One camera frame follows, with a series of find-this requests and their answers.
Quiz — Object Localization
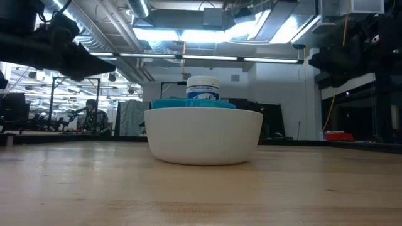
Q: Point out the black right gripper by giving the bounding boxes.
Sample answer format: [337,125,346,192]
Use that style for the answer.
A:
[308,14,402,89]

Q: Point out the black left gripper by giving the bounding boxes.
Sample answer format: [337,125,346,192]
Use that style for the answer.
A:
[0,11,117,82]

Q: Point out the teal plastic bowl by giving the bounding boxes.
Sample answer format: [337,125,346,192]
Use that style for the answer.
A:
[149,97,237,110]

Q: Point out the large white bowl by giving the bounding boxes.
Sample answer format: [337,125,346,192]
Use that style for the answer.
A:
[143,107,264,166]

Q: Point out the person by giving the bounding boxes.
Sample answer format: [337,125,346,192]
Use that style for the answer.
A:
[81,99,110,135]

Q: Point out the red box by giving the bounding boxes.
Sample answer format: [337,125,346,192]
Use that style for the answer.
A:
[323,130,356,142]

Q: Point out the grey hanging cloth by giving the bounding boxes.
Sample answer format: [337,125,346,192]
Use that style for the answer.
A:
[114,99,151,137]

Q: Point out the dark computer monitor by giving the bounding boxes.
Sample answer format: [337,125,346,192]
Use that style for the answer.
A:
[0,92,31,132]

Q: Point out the long LED light bar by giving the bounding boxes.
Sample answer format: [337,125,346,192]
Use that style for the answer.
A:
[89,51,305,65]

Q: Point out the Lysol wipes canister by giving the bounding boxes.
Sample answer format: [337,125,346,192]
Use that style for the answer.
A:
[185,75,221,102]

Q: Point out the black metal frame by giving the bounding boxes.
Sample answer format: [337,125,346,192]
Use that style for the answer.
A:
[48,76,102,132]

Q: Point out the yellow cable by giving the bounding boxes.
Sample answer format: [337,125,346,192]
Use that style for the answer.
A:
[321,0,351,132]

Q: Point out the black vertical post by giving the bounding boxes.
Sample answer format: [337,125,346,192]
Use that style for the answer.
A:
[372,73,394,144]

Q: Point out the silver round air duct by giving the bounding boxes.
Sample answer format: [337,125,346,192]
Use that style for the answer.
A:
[126,0,152,19]

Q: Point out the black camera stand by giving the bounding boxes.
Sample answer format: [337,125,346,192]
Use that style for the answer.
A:
[160,80,188,100]

